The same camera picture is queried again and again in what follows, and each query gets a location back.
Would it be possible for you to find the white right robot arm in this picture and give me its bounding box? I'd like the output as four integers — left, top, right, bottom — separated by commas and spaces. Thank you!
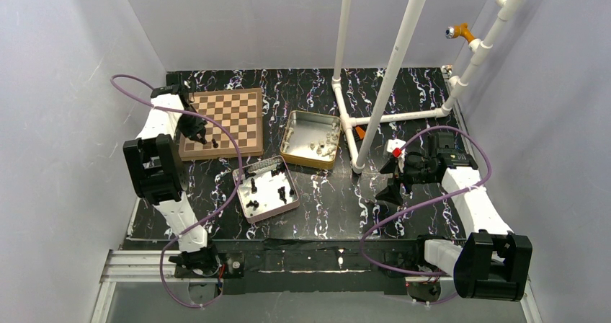
375, 132, 532, 301

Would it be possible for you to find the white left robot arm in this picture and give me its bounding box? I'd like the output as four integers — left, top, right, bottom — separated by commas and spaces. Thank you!
123, 84, 207, 235

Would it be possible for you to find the wooden chess board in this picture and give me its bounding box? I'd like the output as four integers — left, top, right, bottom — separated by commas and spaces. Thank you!
179, 88, 264, 161

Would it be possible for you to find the white chess pieces cluster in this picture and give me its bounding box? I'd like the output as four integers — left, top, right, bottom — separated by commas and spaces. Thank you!
308, 122, 341, 158

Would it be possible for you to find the black chess bishop piece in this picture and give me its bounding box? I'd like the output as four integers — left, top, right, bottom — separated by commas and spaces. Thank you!
277, 186, 287, 204

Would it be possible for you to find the gold-rimmed tin tray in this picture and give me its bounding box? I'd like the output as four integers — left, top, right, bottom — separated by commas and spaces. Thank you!
280, 110, 342, 169

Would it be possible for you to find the pink-rimmed silver tin tray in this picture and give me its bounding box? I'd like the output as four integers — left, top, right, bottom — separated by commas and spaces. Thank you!
232, 156, 300, 224

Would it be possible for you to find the orange pipe clip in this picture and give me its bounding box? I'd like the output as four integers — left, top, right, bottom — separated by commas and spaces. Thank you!
445, 23, 476, 43

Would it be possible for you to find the white PVC pipe frame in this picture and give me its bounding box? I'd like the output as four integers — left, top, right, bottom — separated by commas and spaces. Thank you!
331, 0, 525, 174

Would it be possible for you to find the orange-handled hex key set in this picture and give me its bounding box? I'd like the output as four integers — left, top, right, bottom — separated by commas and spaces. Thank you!
354, 125, 366, 141

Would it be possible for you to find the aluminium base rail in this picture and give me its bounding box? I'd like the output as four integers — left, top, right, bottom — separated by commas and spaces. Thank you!
92, 248, 541, 322

